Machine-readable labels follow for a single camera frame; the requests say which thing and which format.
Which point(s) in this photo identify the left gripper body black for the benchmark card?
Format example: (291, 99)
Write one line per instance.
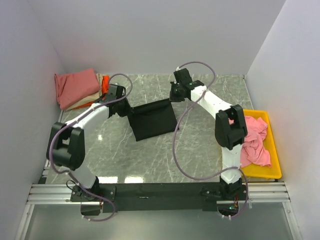
(124, 108)

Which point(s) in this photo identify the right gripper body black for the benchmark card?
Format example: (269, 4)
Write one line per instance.
(175, 95)

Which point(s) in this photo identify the black t-shirt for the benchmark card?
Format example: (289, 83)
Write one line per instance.
(152, 119)

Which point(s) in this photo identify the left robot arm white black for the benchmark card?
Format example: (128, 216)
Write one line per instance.
(67, 146)

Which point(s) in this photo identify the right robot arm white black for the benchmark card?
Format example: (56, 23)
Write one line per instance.
(230, 129)

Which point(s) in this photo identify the folded orange t-shirt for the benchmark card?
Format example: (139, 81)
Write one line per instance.
(106, 83)

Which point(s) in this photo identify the folded beige t-shirt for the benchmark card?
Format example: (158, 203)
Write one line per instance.
(87, 101)

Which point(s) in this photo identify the folded pink t-shirt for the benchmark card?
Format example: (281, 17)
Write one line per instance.
(73, 87)

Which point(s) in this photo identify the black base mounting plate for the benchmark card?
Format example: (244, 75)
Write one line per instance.
(205, 196)

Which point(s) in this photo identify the crumpled pink t-shirt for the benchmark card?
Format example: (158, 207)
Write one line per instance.
(253, 150)

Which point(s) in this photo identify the yellow plastic bin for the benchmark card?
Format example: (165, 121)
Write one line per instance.
(274, 172)

